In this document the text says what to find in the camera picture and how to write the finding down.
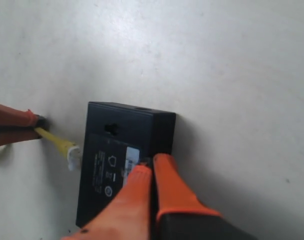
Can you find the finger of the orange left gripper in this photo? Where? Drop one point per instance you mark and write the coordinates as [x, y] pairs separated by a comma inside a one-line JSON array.
[[19, 126]]

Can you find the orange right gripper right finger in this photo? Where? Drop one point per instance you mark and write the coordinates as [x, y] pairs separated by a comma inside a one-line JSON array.
[[181, 216]]

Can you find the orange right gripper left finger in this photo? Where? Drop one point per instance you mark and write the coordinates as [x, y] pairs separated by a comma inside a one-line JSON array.
[[127, 216]]

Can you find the black network switch box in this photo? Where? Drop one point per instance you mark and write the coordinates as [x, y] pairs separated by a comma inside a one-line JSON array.
[[117, 136]]

